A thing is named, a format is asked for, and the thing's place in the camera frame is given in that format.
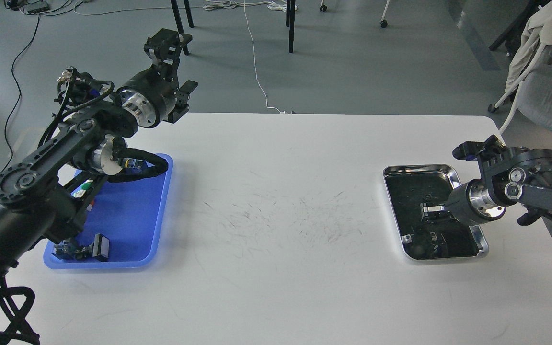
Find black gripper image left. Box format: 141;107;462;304
116;28;198;128

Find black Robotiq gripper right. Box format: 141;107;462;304
420;180;506;226

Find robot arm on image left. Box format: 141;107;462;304
0;28;197;345

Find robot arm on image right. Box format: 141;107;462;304
421;135;552;226

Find silver metal tray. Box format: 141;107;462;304
382;164;489;263

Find blue plastic tray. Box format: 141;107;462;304
43;153;174;269

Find black table leg left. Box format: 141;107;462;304
170;0;195;34

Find black table leg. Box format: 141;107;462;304
285;0;296;53
170;0;195;34

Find black table leg right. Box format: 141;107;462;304
285;0;296;53

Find beige jacket on chair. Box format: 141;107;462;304
489;0;552;112

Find red button blue switch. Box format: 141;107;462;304
121;158;147;174

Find white cable on floor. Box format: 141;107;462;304
202;0;298;115

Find green push button switch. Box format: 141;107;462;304
75;179;93;192

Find black switch block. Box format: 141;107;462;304
80;233;110;262

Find yellow button blue switch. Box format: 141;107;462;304
52;238;86;260

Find black cable on floor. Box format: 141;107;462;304
0;0;75;216

